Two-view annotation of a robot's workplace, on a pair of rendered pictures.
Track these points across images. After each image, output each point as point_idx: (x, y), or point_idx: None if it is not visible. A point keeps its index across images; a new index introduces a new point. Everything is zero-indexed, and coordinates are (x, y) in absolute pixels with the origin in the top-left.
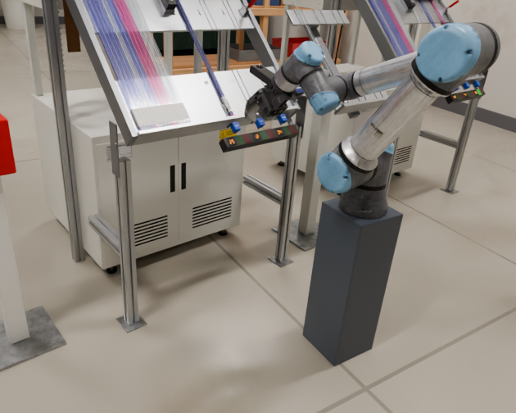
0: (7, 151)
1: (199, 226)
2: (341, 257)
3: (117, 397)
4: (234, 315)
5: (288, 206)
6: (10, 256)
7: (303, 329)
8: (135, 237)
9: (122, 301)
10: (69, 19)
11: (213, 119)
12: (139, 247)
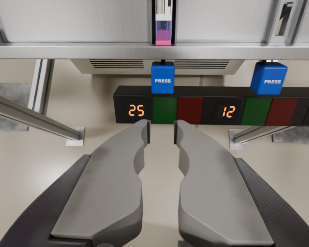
0: None
1: (182, 68)
2: None
3: (25, 200)
4: (146, 179)
5: (271, 131)
6: None
7: (178, 242)
8: (106, 62)
9: (84, 109)
10: None
11: (67, 48)
12: (113, 69)
